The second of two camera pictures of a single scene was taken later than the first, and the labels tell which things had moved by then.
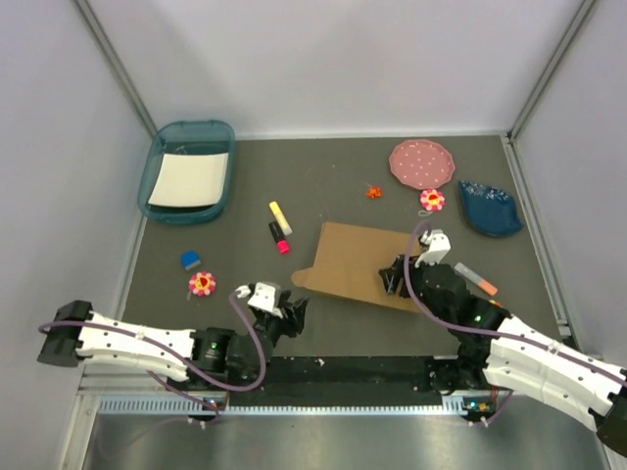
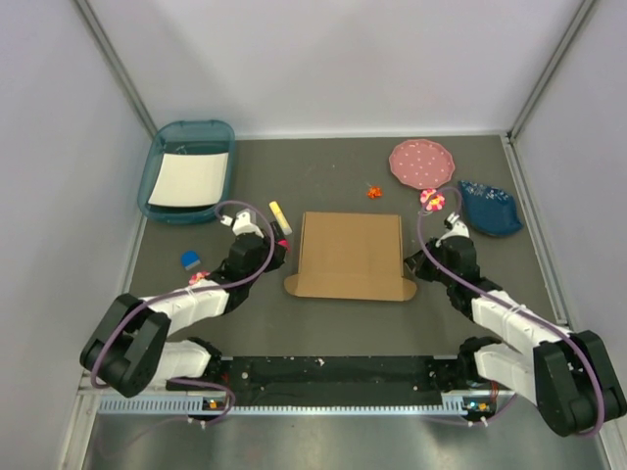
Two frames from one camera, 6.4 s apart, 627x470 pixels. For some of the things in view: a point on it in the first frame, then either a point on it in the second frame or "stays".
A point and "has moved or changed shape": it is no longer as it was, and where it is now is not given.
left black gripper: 292,324 -> 277,258
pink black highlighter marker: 279,237 stays
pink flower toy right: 432,200 stays
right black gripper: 392,275 -> 417,263
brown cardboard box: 349,265 has moved or changed shape
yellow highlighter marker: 281,218 stays
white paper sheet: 190,179 stays
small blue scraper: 190,259 stays
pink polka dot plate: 421,164 stays
